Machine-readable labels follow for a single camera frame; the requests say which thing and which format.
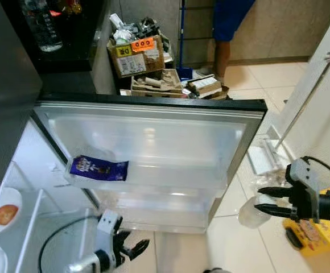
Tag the cardboard box white label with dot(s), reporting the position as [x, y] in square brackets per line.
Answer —
[205, 85]

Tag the clear plastic rubbish bag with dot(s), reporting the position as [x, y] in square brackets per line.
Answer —
[270, 179]

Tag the silver fridge freezer door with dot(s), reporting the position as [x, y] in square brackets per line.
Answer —
[5, 68]

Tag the clear fridge door bin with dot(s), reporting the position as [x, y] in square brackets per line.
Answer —
[153, 210]
[176, 170]

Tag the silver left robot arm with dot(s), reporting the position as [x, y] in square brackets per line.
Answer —
[82, 266]

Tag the moulded cardboard tray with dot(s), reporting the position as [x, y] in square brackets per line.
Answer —
[156, 82]

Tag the white pole stand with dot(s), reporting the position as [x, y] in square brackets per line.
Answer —
[262, 160]

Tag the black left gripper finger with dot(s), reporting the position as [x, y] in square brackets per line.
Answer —
[124, 240]
[136, 250]

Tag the grey counter cabinet black worktop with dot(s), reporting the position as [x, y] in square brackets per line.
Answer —
[74, 57]

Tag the blue broom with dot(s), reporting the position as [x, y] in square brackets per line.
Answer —
[182, 34]

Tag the orange round food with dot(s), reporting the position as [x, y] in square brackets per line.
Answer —
[5, 214]

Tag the person blue shorts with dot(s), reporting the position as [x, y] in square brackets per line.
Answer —
[233, 17]

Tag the cardboard box yellow label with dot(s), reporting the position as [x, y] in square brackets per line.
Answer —
[139, 60]

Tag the clear bottle black label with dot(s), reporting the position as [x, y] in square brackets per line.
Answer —
[40, 25]

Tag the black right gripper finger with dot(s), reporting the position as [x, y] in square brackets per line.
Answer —
[279, 212]
[279, 193]

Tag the silver fridge main door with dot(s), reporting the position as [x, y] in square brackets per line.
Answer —
[153, 131]

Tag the silver two-door fridge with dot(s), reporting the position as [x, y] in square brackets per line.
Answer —
[5, 68]

